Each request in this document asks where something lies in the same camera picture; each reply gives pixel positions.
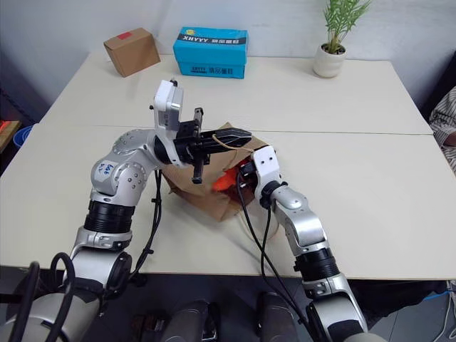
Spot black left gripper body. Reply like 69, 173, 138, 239
173, 106, 212, 185

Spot blue bucket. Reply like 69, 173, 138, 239
13, 124, 35, 149

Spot wooden shelf with orange item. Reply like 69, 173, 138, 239
0, 118, 21, 152

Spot blue shoe box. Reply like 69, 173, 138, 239
172, 26, 249, 81

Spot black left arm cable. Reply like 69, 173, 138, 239
128, 168, 165, 286

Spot black shoulder cable loops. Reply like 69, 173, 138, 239
13, 252, 76, 342

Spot brown paper bag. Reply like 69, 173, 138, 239
162, 120, 276, 222

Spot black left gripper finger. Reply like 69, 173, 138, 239
199, 128, 254, 143
204, 137, 252, 154

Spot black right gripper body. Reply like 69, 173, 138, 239
236, 160, 259, 196

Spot orange plush toy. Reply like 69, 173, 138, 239
212, 166, 244, 193

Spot white thin cable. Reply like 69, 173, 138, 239
440, 279, 456, 336

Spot person in striped shirt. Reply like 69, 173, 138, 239
428, 84, 456, 165

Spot brown cardboard box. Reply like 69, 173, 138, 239
103, 27, 162, 78

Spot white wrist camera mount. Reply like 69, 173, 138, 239
149, 79, 187, 144
250, 145, 285, 194

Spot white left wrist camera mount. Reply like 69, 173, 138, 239
149, 79, 187, 144

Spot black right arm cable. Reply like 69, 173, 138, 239
236, 173, 315, 336

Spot white plant pot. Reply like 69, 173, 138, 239
313, 42, 348, 78

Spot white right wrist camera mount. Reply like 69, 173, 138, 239
250, 145, 285, 194

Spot dark rounded shape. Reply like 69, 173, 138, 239
256, 291, 300, 342
159, 299, 219, 342

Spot green plant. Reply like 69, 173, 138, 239
321, 0, 372, 54

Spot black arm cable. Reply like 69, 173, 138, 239
128, 168, 165, 286
236, 173, 315, 336

